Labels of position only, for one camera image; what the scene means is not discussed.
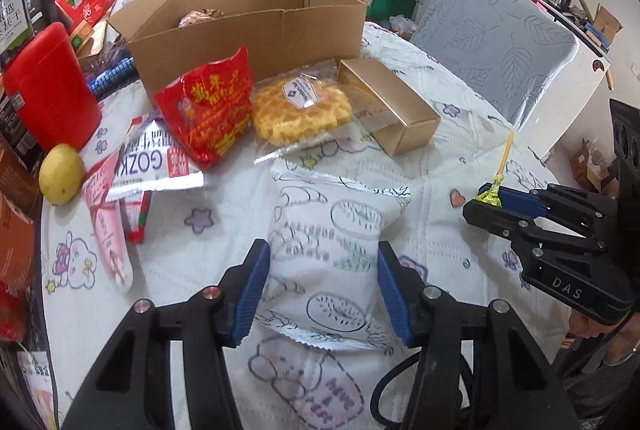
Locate printed quilted tablecloth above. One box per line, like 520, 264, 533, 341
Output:
40, 20, 571, 430

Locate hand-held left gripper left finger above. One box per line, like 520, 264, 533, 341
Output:
60, 239, 271, 430

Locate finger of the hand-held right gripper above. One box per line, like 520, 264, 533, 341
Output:
462, 197, 616, 261
480, 183, 621, 236

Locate red paper packets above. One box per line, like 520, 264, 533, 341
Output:
55, 0, 118, 51

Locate silver snack packet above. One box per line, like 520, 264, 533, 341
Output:
82, 115, 206, 203

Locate wrapped pastry packet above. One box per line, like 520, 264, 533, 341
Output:
178, 8, 223, 28

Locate red plastic canister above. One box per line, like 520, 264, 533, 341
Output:
2, 21, 103, 152

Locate white bread print packet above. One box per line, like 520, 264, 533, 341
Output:
255, 164, 412, 356

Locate person's right hand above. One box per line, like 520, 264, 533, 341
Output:
570, 309, 640, 361

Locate brown cardboard box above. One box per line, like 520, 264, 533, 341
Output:
107, 0, 381, 108

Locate gold paper box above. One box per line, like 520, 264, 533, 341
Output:
336, 58, 442, 157

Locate pink rose print packet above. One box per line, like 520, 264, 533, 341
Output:
82, 155, 135, 293

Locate yellow lemon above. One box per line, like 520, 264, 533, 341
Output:
38, 143, 86, 206

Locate clear waffle packet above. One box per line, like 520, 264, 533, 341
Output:
250, 57, 396, 165

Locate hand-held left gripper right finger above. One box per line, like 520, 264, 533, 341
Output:
377, 240, 581, 430

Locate green plastic bin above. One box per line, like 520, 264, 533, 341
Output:
367, 0, 416, 21

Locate red foil snack bag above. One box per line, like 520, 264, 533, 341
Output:
152, 45, 253, 170

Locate person's grey clothing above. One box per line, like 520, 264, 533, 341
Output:
550, 335, 640, 430

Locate cardboard boxes on floor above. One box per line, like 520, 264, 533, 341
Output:
570, 137, 621, 196

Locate yellow foil lollipop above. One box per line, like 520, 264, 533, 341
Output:
475, 130, 516, 210

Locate small red white packet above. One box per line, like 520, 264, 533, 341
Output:
120, 190, 153, 243

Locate grey leaf cover chair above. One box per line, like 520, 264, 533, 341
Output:
410, 0, 613, 158

